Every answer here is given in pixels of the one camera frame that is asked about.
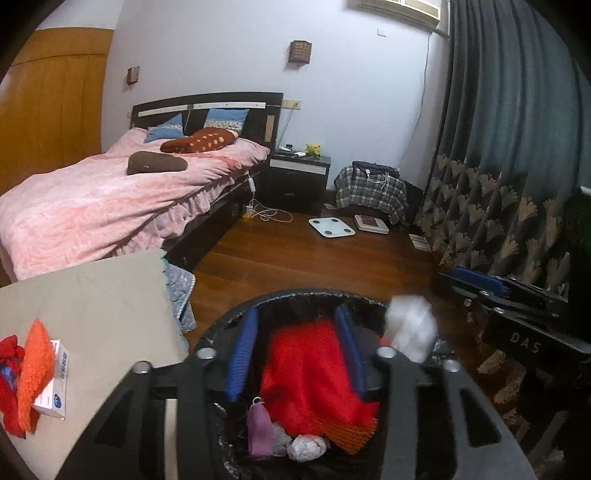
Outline red cloth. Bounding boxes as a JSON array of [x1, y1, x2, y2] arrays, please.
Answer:
[[0, 336, 27, 437]]

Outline pink blanket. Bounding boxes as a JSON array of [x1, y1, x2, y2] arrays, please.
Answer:
[[0, 128, 271, 281]]

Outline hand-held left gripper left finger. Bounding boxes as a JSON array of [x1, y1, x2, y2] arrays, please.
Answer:
[[55, 307, 259, 480]]

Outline large orange mesh cloth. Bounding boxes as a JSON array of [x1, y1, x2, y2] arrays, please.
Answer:
[[17, 318, 57, 433]]

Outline red mesh fabric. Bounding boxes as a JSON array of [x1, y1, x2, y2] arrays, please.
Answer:
[[260, 320, 380, 438]]

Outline brown dotted pillow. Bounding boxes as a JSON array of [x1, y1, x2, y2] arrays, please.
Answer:
[[160, 128, 240, 154]]

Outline white charging cable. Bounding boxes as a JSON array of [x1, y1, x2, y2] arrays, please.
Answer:
[[364, 168, 394, 193]]

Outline wall air conditioner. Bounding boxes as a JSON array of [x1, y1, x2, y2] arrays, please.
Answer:
[[346, 0, 451, 29]]

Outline dark nightstand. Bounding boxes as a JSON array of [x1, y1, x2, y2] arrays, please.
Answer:
[[265, 154, 332, 217]]

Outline dark wooden bed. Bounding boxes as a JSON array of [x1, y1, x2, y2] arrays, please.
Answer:
[[0, 92, 284, 282]]

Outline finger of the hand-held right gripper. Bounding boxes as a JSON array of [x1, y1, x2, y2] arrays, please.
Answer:
[[464, 295, 570, 325], [434, 267, 571, 308]]

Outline grey patterned curtain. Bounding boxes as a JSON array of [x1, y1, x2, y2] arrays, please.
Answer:
[[411, 0, 591, 462]]

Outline plaid cloth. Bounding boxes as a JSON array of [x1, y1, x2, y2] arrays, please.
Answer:
[[334, 165, 410, 227]]

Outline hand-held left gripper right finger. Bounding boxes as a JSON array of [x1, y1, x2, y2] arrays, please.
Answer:
[[335, 305, 522, 480]]

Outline large wall lamp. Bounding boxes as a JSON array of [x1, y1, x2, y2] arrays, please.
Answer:
[[289, 40, 312, 66]]

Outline white plastic bag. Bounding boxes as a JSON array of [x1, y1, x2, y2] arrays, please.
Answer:
[[385, 295, 438, 364]]

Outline white scale with dark centre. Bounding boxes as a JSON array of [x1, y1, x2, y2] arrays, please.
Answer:
[[354, 213, 390, 235]]

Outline wooden wardrobe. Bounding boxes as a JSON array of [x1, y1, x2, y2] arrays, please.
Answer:
[[0, 28, 115, 188]]

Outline blue patterned pillow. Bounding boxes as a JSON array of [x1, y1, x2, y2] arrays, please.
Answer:
[[204, 108, 249, 133]]

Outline white tissue ball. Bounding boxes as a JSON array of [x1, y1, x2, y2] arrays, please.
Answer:
[[287, 434, 331, 463]]

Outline white medicine box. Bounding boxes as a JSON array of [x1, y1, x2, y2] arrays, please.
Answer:
[[32, 339, 68, 421]]

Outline beige tablecloth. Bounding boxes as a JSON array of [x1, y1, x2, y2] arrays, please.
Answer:
[[0, 249, 190, 480]]

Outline trash bin with black liner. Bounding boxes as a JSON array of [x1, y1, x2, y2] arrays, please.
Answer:
[[189, 288, 462, 480]]

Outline blue quilted mat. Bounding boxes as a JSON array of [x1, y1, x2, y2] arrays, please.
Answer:
[[161, 258, 197, 334]]

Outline brown cushion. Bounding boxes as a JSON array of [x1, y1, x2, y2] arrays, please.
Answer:
[[127, 151, 189, 176]]

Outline grey plastic wrapper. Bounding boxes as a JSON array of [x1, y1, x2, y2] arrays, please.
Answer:
[[271, 422, 293, 456]]

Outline black bag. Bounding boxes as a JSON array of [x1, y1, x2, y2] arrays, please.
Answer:
[[352, 161, 400, 179]]

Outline small orange mesh cloth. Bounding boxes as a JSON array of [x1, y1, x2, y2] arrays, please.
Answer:
[[322, 421, 376, 456]]

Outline white bathroom scale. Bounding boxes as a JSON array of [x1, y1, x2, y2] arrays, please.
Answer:
[[308, 216, 356, 241]]

